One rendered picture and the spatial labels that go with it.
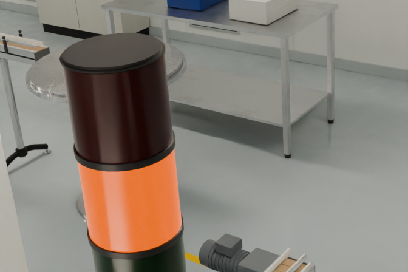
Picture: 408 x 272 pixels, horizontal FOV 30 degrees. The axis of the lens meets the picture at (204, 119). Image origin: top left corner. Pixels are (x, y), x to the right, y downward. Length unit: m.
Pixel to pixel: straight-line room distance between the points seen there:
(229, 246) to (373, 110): 3.42
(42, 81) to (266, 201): 1.54
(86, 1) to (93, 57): 7.38
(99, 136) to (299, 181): 4.60
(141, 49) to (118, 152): 0.05
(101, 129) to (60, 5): 7.68
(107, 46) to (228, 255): 2.32
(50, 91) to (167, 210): 3.83
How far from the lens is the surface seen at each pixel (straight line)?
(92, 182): 0.37
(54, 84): 4.28
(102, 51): 0.36
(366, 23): 6.45
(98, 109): 0.35
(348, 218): 4.58
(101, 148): 0.36
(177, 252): 0.40
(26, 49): 4.92
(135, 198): 0.37
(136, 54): 0.35
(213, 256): 2.71
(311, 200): 4.75
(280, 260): 2.58
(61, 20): 8.10
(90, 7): 7.71
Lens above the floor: 2.47
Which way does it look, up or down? 25 degrees down
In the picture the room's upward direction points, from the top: 5 degrees counter-clockwise
